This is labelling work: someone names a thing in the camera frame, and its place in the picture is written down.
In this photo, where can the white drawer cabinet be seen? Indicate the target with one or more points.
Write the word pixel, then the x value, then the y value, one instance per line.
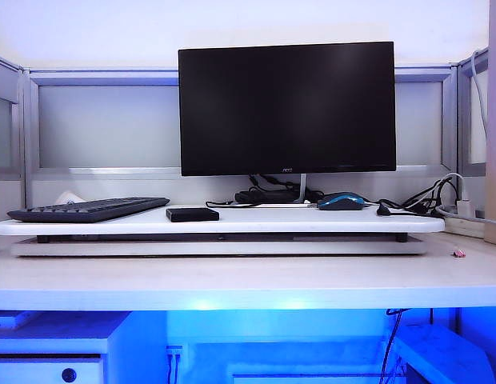
pixel 52 344

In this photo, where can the white riser base board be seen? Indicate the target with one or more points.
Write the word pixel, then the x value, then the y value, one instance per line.
pixel 216 249

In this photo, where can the black portable hard drive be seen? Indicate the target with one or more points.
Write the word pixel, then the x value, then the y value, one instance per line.
pixel 192 215

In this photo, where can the blue and black mouse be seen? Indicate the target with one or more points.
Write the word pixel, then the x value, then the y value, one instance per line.
pixel 344 201

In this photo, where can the white flat block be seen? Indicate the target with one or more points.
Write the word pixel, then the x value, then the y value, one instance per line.
pixel 12 320

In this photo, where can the silver partition frame wide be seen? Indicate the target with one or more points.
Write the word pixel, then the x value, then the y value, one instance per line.
pixel 108 78

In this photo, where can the silver partition frame narrow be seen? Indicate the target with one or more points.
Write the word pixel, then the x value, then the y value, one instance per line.
pixel 8 68
pixel 466 112

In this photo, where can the white desk riser board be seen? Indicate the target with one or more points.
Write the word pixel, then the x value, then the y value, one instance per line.
pixel 272 224

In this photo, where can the silver monitor stand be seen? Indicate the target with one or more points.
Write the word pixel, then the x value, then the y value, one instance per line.
pixel 303 190

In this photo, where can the white computer case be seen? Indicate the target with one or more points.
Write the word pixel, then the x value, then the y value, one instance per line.
pixel 444 352

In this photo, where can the white wall socket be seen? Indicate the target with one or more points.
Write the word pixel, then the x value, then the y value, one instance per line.
pixel 174 350

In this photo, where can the white charger plug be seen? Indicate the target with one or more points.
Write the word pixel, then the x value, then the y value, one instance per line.
pixel 465 207

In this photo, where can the small pink clip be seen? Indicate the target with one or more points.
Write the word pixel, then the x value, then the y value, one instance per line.
pixel 458 253

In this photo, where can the black power adapter brick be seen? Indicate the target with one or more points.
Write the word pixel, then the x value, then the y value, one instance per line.
pixel 256 197

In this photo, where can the black computer monitor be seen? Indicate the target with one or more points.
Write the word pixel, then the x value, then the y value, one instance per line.
pixel 286 108

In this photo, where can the white paper object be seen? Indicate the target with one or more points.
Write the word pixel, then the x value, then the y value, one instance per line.
pixel 70 197

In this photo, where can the black computer keyboard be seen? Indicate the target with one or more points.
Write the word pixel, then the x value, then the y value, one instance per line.
pixel 88 209

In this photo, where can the white power strip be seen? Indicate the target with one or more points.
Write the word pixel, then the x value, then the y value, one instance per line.
pixel 464 226

